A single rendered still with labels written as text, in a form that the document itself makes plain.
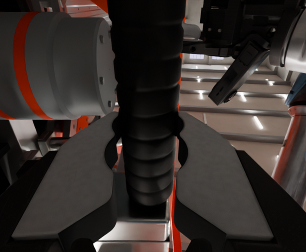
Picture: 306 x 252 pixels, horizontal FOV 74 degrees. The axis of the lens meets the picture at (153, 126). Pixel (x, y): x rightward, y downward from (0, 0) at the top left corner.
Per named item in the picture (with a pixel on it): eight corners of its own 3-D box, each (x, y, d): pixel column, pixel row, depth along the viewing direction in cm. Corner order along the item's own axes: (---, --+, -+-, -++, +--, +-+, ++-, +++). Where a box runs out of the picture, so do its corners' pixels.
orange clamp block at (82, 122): (48, 132, 54) (63, 138, 62) (77, 132, 54) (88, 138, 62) (51, 107, 55) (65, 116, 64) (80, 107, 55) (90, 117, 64)
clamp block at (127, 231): (40, 221, 14) (59, 259, 17) (171, 222, 14) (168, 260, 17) (67, 169, 18) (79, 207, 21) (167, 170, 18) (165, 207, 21)
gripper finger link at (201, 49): (172, 36, 33) (227, 37, 32) (171, 47, 34) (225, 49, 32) (169, 40, 29) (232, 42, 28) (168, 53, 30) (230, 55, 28)
